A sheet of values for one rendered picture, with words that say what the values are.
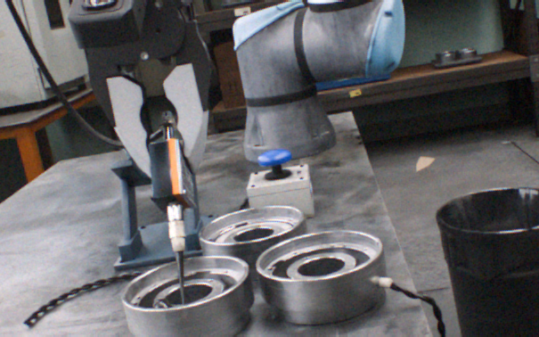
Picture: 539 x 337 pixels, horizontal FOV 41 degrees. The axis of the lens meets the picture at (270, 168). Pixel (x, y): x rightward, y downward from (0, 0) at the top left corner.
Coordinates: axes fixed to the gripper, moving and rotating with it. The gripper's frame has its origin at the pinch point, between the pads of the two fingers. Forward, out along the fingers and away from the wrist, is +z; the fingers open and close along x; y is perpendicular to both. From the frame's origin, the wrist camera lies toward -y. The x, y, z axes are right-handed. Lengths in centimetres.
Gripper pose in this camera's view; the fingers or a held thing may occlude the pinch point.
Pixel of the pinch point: (170, 163)
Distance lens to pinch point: 59.7
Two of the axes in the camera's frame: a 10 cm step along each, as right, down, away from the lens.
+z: 1.8, 9.5, 2.4
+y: 0.3, -2.5, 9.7
